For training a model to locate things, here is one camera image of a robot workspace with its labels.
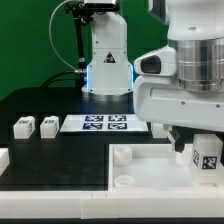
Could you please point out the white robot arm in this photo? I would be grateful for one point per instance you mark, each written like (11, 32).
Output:
(182, 83)

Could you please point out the white square tabletop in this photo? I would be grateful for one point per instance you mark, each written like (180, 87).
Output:
(149, 166)

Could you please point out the white obstacle fence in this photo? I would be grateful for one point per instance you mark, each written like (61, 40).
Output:
(205, 201)

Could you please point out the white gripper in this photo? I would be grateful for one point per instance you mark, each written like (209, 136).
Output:
(161, 100)

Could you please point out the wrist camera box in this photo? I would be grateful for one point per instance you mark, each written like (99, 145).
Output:
(161, 62)

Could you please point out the white sheet with AprilTags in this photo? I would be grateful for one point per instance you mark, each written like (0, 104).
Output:
(103, 123)

